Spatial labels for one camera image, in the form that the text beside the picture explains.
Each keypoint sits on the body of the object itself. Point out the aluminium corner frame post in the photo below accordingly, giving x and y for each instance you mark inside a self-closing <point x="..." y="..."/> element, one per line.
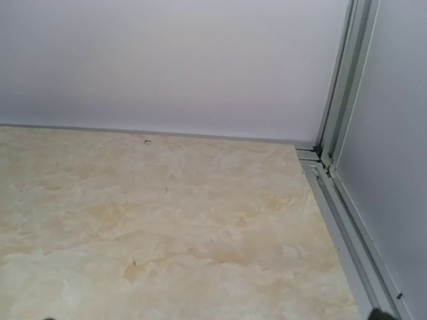
<point x="367" y="169"/>

